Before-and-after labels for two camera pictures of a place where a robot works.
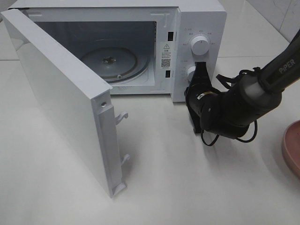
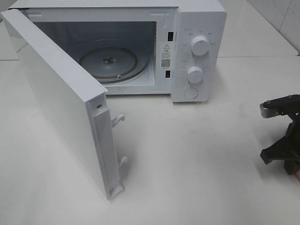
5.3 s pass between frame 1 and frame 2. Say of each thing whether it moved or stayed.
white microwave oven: stayed
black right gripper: moved
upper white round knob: stayed
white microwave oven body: stayed
